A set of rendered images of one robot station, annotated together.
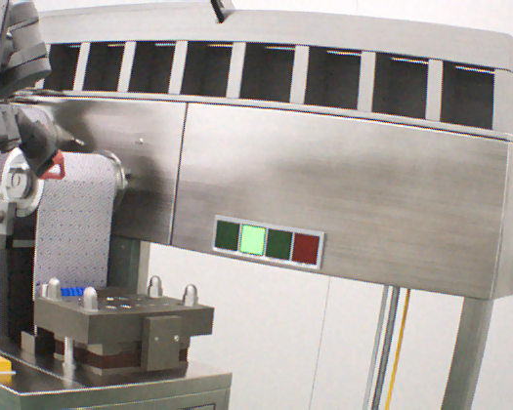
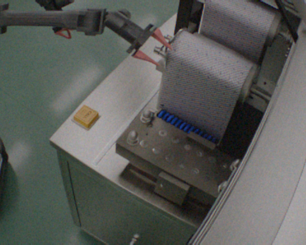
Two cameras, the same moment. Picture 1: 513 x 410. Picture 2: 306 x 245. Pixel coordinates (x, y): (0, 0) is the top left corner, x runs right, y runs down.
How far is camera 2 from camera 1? 2.03 m
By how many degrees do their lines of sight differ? 81
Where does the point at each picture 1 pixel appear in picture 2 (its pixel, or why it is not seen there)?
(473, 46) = not seen: outside the picture
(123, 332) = (144, 166)
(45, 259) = (169, 97)
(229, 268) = not seen: outside the picture
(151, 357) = (158, 189)
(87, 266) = (206, 120)
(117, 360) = (144, 173)
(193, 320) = (208, 198)
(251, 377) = not seen: outside the picture
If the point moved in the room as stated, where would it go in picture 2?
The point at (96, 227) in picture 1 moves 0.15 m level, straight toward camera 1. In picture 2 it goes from (218, 106) to (169, 110)
